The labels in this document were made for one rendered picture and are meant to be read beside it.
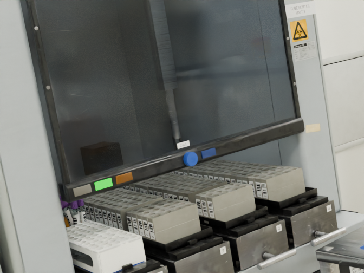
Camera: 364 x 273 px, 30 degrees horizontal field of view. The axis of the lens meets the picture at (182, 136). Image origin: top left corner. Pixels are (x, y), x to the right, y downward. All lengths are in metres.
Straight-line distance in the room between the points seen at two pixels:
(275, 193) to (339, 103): 1.80
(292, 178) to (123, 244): 0.48
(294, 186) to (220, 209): 0.22
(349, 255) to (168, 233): 0.39
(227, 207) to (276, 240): 0.12
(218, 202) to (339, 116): 1.93
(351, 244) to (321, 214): 0.32
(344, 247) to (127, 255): 0.40
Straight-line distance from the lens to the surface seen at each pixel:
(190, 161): 1.38
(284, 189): 1.58
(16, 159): 1.25
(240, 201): 1.50
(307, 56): 1.64
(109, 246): 1.30
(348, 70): 3.37
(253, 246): 1.44
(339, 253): 1.21
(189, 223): 1.42
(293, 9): 1.62
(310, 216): 1.54
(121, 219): 1.49
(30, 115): 1.26
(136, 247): 1.32
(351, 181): 3.42
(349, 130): 3.38
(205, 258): 1.36
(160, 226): 1.38
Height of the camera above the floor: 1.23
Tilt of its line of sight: 9 degrees down
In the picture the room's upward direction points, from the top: 10 degrees counter-clockwise
